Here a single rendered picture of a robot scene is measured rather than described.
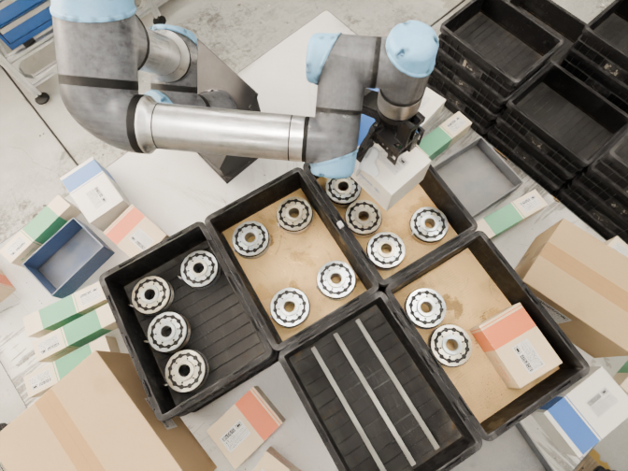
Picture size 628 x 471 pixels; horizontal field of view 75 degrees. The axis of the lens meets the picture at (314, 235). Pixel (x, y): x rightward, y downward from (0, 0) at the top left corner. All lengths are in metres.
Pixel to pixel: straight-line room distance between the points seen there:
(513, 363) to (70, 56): 1.06
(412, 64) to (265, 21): 2.23
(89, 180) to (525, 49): 1.78
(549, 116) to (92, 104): 1.79
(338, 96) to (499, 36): 1.53
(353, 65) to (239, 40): 2.12
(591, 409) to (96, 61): 1.29
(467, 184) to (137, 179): 1.09
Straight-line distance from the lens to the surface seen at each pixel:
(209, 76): 1.33
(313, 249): 1.15
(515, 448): 1.32
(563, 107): 2.15
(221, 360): 1.14
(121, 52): 0.75
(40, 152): 2.76
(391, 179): 0.89
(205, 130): 0.69
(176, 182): 1.47
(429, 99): 1.46
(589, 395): 1.31
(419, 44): 0.65
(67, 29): 0.76
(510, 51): 2.09
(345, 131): 0.67
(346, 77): 0.66
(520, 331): 1.12
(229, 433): 1.19
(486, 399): 1.16
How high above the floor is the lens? 1.93
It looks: 71 degrees down
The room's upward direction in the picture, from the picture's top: 8 degrees counter-clockwise
